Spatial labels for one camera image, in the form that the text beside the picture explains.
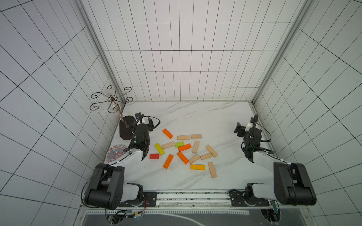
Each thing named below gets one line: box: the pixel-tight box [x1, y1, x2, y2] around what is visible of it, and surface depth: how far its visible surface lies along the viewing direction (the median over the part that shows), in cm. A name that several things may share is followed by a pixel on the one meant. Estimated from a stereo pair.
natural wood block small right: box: [199, 152, 213, 161], surface depth 90 cm
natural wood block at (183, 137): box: [177, 135, 190, 141], surface depth 100 cm
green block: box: [174, 141, 185, 148], surface depth 95 cm
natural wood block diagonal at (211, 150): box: [205, 144, 218, 158], surface depth 92 cm
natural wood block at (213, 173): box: [207, 161, 217, 178], surface depth 85 cm
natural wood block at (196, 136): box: [190, 134, 203, 139], surface depth 100 cm
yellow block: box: [190, 163, 206, 171], surface depth 85 cm
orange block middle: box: [177, 143, 192, 152], surface depth 94 cm
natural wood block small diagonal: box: [188, 154, 201, 164], surface depth 89 cm
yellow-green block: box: [154, 143, 165, 156], surface depth 94 cm
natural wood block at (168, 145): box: [161, 141, 176, 150], surface depth 95 cm
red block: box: [149, 153, 160, 160], surface depth 89 cm
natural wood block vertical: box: [191, 140, 200, 154], surface depth 94 cm
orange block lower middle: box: [177, 151, 190, 165], surface depth 90 cm
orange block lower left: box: [163, 153, 174, 170], surface depth 88 cm
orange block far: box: [162, 128, 174, 139], surface depth 102 cm
